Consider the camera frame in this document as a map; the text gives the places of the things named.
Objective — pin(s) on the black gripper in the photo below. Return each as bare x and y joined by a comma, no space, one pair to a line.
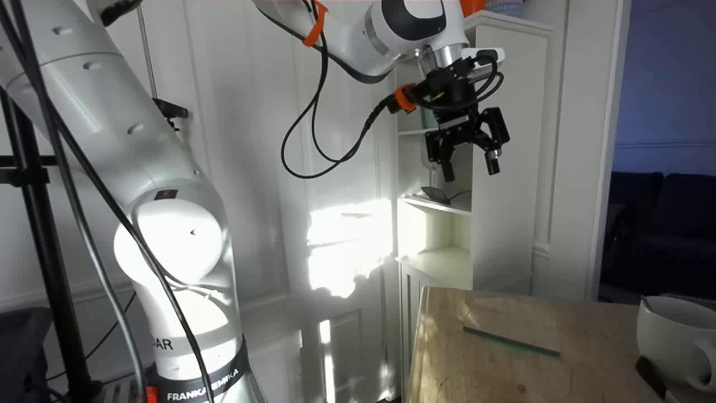
454,91

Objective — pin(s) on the white mug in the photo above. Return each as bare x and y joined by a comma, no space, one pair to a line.
671,337

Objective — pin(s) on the pale blue tumbler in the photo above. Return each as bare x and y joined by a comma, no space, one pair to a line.
429,121

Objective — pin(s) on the small black clamp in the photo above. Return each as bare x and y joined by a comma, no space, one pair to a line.
171,113

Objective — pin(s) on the red base button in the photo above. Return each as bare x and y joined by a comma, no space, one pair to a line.
150,394

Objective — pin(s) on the thin green strip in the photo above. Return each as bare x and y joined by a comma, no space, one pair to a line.
515,342

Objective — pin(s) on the black tripod stand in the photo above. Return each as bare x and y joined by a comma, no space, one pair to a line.
45,247

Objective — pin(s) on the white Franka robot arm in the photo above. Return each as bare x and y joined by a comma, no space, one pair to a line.
147,149

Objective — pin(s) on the white shelf cabinet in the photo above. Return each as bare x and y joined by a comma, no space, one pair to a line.
515,171

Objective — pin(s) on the clear wine glass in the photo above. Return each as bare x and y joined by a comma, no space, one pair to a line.
431,180

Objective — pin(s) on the orange object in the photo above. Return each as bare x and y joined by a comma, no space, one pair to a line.
472,4

